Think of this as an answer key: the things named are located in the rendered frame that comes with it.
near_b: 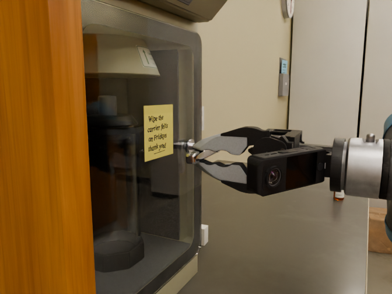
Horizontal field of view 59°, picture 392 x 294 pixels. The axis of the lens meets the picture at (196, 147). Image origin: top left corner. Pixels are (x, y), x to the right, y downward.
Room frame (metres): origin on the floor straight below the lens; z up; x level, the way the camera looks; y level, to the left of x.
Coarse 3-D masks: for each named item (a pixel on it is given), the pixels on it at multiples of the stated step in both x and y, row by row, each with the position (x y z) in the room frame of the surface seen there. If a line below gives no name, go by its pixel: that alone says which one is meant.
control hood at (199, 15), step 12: (144, 0) 0.47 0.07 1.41; (156, 0) 0.47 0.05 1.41; (168, 0) 0.49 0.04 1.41; (192, 0) 0.53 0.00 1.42; (204, 0) 0.55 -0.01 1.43; (216, 0) 0.58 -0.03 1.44; (180, 12) 0.55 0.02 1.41; (192, 12) 0.56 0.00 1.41; (204, 12) 0.58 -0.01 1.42; (216, 12) 0.61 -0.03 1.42
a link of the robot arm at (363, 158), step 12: (348, 144) 0.42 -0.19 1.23; (360, 144) 0.42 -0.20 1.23; (372, 144) 0.41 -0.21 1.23; (348, 156) 0.41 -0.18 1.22; (360, 156) 0.40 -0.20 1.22; (372, 156) 0.40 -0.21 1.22; (348, 168) 0.40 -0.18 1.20; (360, 168) 0.40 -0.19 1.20; (372, 168) 0.39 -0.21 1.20; (348, 180) 0.40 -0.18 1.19; (360, 180) 0.40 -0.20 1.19; (372, 180) 0.39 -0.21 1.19; (348, 192) 0.42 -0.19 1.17; (360, 192) 0.41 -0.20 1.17; (372, 192) 0.40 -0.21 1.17
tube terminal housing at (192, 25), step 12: (108, 0) 0.42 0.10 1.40; (120, 0) 0.44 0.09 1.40; (132, 0) 0.46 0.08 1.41; (144, 12) 0.49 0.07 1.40; (156, 12) 0.51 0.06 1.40; (168, 12) 0.54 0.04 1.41; (180, 24) 0.58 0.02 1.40; (192, 24) 0.61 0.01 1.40; (192, 264) 0.61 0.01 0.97; (180, 276) 0.57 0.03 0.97; (192, 276) 0.61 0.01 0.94; (168, 288) 0.53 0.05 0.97; (180, 288) 0.57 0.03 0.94
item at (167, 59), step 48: (96, 0) 0.39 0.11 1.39; (96, 48) 0.39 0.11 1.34; (144, 48) 0.47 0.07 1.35; (192, 48) 0.59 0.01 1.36; (96, 96) 0.38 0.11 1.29; (144, 96) 0.46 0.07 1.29; (192, 96) 0.59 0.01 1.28; (96, 144) 0.38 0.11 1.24; (96, 192) 0.38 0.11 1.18; (144, 192) 0.46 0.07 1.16; (192, 192) 0.59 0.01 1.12; (96, 240) 0.37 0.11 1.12; (144, 240) 0.46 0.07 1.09; (192, 240) 0.59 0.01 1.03; (96, 288) 0.37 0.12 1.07; (144, 288) 0.45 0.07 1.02
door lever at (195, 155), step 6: (192, 144) 0.57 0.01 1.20; (192, 150) 0.58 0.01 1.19; (198, 150) 0.51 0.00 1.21; (204, 150) 0.52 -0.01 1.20; (210, 150) 0.53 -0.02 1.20; (186, 156) 0.49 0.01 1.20; (192, 156) 0.49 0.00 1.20; (198, 156) 0.50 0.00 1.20; (204, 156) 0.51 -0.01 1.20; (192, 162) 0.49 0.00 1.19
